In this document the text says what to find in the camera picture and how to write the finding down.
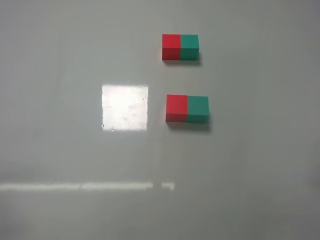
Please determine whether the red template cube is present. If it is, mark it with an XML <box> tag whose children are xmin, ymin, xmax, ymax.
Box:
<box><xmin>162</xmin><ymin>34</ymin><xmax>181</xmax><ymax>61</ymax></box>

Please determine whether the green template cube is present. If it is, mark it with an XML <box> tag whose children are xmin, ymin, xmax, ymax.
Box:
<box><xmin>179</xmin><ymin>34</ymin><xmax>200</xmax><ymax>61</ymax></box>

